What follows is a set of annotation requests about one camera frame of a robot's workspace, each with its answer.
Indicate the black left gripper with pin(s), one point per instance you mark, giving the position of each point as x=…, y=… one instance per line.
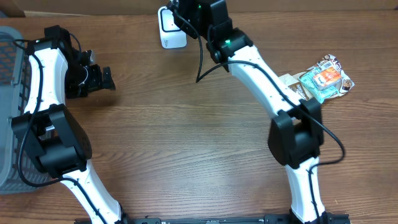
x=97, y=83

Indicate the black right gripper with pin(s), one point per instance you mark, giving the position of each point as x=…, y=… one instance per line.
x=184, y=28

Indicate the clear beige snack bag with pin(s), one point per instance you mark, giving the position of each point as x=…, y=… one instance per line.
x=343, y=86

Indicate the teal wet wipes pack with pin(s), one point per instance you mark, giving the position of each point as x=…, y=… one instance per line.
x=321, y=95

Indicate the orange tissue pack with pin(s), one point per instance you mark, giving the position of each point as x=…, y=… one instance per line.
x=326, y=78

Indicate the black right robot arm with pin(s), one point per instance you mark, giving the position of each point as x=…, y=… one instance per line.
x=295, y=134

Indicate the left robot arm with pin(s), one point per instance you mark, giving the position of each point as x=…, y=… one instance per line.
x=54, y=147

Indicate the grey plastic mesh basket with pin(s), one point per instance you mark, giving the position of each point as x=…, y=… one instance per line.
x=15, y=90

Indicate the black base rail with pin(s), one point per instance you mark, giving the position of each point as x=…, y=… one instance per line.
x=327, y=218

